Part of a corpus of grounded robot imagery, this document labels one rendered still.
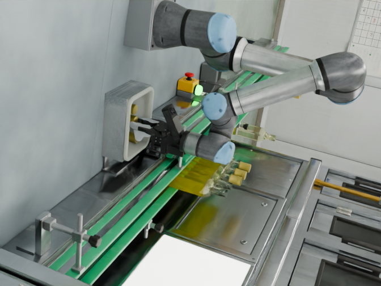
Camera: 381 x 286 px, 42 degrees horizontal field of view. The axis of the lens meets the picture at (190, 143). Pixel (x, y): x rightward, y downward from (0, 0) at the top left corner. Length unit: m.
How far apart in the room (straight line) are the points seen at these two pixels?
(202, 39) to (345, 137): 6.56
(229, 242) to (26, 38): 0.96
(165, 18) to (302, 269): 0.95
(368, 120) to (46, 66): 6.87
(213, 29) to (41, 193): 0.69
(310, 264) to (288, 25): 6.12
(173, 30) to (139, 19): 0.11
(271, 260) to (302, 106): 6.32
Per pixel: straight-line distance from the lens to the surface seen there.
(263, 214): 1.95
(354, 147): 8.05
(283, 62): 1.62
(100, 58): 1.52
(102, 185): 1.62
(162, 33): 1.59
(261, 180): 2.25
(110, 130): 1.63
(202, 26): 1.55
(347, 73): 1.48
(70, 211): 1.50
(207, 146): 1.58
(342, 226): 2.10
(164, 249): 1.67
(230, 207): 1.94
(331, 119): 7.94
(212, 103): 1.46
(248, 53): 1.65
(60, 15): 1.32
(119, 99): 1.57
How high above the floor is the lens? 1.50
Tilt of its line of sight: 17 degrees down
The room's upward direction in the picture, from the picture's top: 106 degrees clockwise
